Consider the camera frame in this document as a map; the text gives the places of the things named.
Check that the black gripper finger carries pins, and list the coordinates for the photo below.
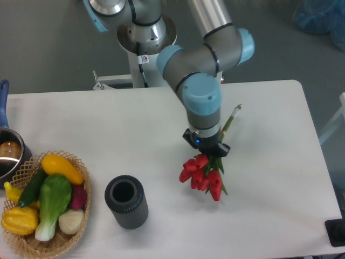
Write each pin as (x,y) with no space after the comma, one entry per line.
(191,138)
(220,150)

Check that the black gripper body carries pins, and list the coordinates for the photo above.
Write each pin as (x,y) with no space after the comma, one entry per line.
(205,145)

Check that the red tulip bouquet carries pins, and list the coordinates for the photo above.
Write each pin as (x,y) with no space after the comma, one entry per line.
(204,173)

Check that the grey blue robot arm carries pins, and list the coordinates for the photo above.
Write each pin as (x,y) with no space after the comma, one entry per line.
(192,75)

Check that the dark grey ribbed vase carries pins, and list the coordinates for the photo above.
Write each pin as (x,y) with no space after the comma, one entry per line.
(125,197)

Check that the purple red radish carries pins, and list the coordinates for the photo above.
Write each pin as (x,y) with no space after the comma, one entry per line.
(78,198)

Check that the black device at edge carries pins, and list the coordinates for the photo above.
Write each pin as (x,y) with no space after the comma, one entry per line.
(335,232)

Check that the yellow squash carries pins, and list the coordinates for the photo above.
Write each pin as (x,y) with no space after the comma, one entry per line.
(56,164)

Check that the green bok choy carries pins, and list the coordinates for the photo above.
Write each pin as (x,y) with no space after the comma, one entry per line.
(55,195)

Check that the white garlic bulb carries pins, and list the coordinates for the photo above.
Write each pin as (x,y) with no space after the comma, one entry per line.
(70,221)

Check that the blue plastic bag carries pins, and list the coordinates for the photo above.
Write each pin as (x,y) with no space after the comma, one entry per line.
(321,18)

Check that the dark green cucumber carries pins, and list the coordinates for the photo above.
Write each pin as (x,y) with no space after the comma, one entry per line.
(31,191)

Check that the small yellow banana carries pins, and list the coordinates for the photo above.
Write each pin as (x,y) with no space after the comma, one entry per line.
(13,195)

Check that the yellow bell pepper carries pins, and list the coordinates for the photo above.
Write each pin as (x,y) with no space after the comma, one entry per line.
(20,221)

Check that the woven wicker basket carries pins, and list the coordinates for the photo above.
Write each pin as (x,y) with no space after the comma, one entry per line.
(27,246)

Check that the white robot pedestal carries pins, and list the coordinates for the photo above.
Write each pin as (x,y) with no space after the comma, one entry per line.
(142,45)

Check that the white frame at right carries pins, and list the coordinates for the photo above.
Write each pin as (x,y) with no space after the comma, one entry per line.
(333,123)

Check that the blue handled saucepan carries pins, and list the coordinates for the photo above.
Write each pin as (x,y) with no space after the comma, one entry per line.
(14,151)

